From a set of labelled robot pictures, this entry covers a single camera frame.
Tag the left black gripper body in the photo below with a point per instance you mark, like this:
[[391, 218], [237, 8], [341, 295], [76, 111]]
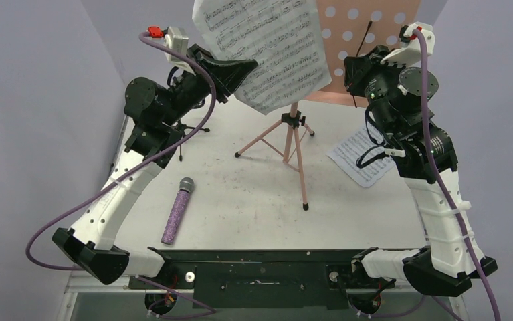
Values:
[[192, 89]]

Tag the pink folding music stand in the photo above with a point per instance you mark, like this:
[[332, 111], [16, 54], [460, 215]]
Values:
[[349, 28]]

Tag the black microphone shock-mount stand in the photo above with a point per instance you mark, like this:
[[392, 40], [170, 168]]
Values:
[[183, 130]]

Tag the purple glitter microphone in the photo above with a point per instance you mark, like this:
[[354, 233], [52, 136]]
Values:
[[186, 187]]

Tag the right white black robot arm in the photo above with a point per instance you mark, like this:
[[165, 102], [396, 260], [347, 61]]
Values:
[[426, 160]]

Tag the sheet music page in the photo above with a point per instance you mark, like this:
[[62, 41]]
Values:
[[359, 148], [284, 37]]

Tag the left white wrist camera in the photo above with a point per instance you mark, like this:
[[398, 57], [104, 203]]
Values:
[[176, 39]]

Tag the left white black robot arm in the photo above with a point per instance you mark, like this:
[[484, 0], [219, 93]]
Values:
[[154, 109]]

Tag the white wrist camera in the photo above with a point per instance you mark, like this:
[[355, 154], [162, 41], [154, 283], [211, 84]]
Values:
[[176, 39], [409, 52]]

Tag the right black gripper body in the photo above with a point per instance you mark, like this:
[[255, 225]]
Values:
[[356, 69]]

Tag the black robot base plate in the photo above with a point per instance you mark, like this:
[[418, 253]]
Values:
[[264, 278]]

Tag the aluminium frame rail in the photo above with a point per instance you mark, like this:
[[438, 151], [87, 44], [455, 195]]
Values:
[[83, 282]]

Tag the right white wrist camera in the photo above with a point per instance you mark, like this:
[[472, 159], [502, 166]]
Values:
[[409, 52]]

